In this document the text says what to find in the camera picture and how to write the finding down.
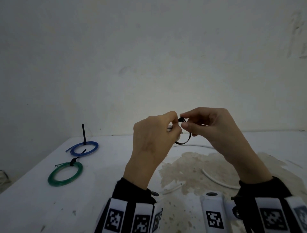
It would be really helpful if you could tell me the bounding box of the person's left hand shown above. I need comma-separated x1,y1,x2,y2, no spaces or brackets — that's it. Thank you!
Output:
129,111,183,168

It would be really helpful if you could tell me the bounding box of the person's right hand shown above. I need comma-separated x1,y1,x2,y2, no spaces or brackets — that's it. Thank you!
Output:
179,107,256,166

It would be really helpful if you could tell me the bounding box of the blue cable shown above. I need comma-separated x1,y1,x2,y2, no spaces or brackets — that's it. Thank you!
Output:
66,141,99,157

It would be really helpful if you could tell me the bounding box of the green cable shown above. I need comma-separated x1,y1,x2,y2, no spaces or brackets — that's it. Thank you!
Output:
47,161,83,187

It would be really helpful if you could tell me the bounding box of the person's left forearm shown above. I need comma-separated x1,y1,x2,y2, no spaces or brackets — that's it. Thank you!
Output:
123,158,166,190

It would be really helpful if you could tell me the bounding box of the black left wristband with markers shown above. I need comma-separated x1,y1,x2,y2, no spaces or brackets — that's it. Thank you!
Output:
95,177,163,233

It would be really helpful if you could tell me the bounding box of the black wristband with markers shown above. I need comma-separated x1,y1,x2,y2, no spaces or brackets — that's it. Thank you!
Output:
95,177,163,233
231,176,307,233

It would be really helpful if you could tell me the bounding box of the black right wristband with markers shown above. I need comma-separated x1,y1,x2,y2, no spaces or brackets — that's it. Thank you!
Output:
231,176,307,233

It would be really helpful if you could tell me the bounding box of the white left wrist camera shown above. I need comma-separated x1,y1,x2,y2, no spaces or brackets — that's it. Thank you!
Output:
150,191,165,233

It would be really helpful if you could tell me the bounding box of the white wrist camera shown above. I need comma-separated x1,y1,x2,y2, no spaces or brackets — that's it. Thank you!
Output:
150,191,165,233
200,191,240,233

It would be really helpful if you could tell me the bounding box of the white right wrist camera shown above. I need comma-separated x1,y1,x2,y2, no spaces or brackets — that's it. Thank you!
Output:
200,191,240,233

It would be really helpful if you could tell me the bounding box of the white socket with black cord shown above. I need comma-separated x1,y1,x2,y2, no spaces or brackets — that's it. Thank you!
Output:
0,170,10,185

